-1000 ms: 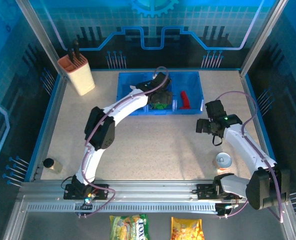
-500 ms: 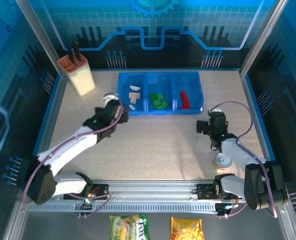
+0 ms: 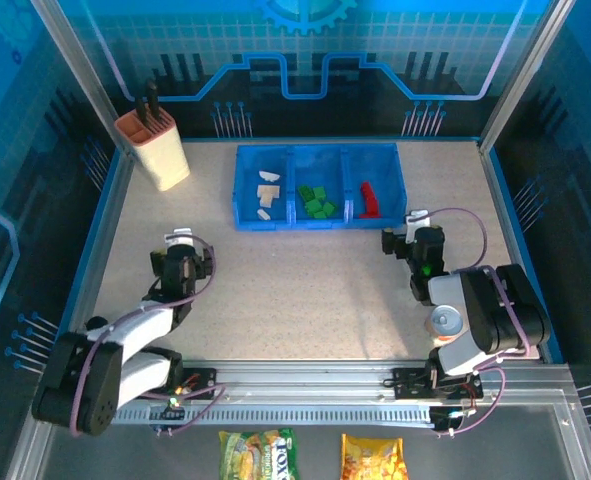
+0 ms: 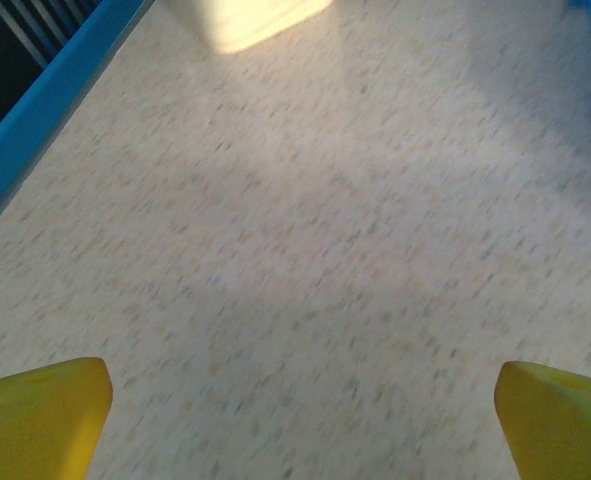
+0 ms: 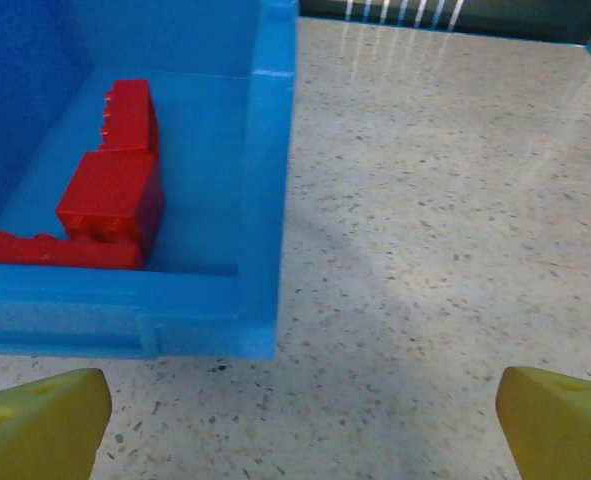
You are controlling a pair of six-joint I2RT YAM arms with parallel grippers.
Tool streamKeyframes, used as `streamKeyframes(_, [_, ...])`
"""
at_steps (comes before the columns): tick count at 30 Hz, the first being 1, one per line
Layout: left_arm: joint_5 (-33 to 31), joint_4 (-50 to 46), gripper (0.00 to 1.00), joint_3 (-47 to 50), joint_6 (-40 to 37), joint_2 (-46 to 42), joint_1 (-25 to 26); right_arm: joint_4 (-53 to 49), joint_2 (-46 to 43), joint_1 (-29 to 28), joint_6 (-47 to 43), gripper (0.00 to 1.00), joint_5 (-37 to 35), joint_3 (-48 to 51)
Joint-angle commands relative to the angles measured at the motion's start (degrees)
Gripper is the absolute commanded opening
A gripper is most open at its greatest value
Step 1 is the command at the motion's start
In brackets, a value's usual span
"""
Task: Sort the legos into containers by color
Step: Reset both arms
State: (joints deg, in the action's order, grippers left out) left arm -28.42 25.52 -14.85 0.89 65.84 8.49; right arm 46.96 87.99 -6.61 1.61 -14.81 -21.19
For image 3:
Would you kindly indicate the blue three-compartment bin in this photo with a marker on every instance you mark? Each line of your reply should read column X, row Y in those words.
column 375, row 160

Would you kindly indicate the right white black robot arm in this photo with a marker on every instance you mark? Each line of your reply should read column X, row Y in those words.
column 495, row 310

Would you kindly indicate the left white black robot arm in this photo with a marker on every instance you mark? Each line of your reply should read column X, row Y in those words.
column 140, row 325

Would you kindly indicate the silver-lid tin can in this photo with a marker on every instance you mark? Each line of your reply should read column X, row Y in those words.
column 446, row 320

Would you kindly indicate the cream knife block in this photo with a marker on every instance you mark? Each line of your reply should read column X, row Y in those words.
column 162, row 155

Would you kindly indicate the small black controller board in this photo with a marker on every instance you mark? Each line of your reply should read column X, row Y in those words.
column 445, row 417
column 174, row 413

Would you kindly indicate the green snack bag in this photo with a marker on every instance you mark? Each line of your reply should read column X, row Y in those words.
column 257, row 455

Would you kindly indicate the yellow snack bag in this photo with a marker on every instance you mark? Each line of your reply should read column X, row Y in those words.
column 373, row 457

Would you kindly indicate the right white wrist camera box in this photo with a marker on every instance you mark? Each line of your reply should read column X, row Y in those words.
column 415, row 225

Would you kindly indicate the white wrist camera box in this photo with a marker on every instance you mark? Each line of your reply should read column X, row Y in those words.
column 415, row 225
column 180, row 239

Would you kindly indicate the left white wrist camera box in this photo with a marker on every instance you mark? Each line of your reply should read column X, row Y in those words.
column 180, row 239

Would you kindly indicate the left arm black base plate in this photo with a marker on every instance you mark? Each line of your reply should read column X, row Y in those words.
column 202, row 382

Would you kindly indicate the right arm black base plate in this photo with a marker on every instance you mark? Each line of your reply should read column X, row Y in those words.
column 405, row 382

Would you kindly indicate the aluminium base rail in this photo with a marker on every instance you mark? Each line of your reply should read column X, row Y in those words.
column 300, row 377

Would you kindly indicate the aluminium frame post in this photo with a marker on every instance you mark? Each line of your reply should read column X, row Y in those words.
column 530, row 65
column 76, row 65

